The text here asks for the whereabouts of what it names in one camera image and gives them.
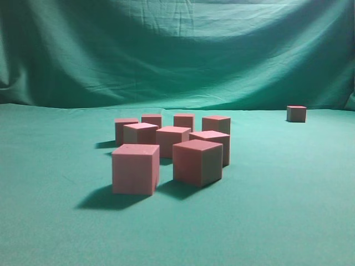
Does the pink cube column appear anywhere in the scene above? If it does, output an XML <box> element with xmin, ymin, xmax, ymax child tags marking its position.
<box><xmin>202</xmin><ymin>115</ymin><xmax>231</xmax><ymax>135</ymax></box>
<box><xmin>156</xmin><ymin>126</ymin><xmax>191</xmax><ymax>158</ymax></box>
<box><xmin>286</xmin><ymin>105</ymin><xmax>307</xmax><ymax>122</ymax></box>
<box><xmin>114</xmin><ymin>118</ymin><xmax>139</xmax><ymax>146</ymax></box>
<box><xmin>189</xmin><ymin>130</ymin><xmax>230</xmax><ymax>166</ymax></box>
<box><xmin>141</xmin><ymin>114</ymin><xmax>163</xmax><ymax>129</ymax></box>
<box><xmin>111</xmin><ymin>144</ymin><xmax>160</xmax><ymax>196</ymax></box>
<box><xmin>174</xmin><ymin>113</ymin><xmax>195</xmax><ymax>132</ymax></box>
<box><xmin>123</xmin><ymin>122</ymin><xmax>159</xmax><ymax>145</ymax></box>
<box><xmin>173</xmin><ymin>140</ymin><xmax>223</xmax><ymax>187</ymax></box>

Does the green cloth backdrop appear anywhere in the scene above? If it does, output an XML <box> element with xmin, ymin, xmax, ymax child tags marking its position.
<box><xmin>1</xmin><ymin>1</ymin><xmax>354</xmax><ymax>265</ymax></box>

